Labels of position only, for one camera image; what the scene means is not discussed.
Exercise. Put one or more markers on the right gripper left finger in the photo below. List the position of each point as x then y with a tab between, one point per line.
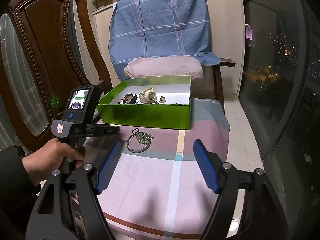
68	207

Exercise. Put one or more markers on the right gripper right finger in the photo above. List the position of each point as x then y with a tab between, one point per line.
262	215

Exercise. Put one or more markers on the black watch band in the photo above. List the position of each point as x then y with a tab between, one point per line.
130	99

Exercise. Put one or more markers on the silver bangle with green stones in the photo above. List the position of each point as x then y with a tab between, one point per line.
142	138

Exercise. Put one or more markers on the cream white wristwatch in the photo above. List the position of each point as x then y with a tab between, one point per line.
148	96

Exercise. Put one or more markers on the black sleeve forearm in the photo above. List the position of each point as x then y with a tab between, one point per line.
18	194

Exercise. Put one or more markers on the person's left hand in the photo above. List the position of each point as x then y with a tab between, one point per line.
40	164

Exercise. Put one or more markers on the green cardboard box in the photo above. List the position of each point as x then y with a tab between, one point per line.
173	114

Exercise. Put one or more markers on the pink plaid cloth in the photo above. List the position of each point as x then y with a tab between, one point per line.
161	193

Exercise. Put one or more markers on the pink cushion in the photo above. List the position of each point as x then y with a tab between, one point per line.
164	66

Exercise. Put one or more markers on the carved brown wooden chair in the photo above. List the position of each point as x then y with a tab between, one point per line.
39	68

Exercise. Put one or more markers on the dark wooden chair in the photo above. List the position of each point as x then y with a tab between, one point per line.
217	78

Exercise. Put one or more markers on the blue plaid cloth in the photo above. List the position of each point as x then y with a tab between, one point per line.
154	28

